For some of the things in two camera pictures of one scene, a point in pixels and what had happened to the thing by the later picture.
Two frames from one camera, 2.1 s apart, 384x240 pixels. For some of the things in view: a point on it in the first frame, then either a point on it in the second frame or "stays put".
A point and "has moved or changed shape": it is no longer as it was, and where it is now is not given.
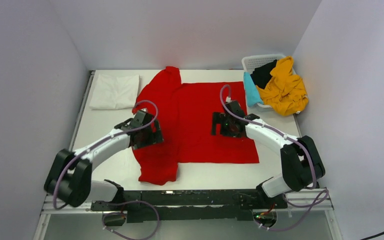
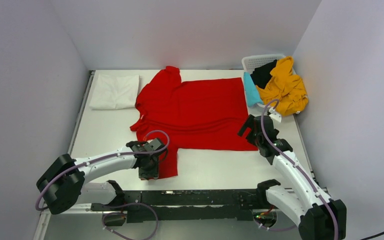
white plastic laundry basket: [249, 62] stays put
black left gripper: [155, 137] -> [153, 173]
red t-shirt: [185, 111] has moved or changed shape
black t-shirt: [261, 75] stays put
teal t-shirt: [253, 96] stays put
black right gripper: [219, 118] -> [249, 123]
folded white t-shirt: [115, 92] stays put
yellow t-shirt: [285, 93] stays put
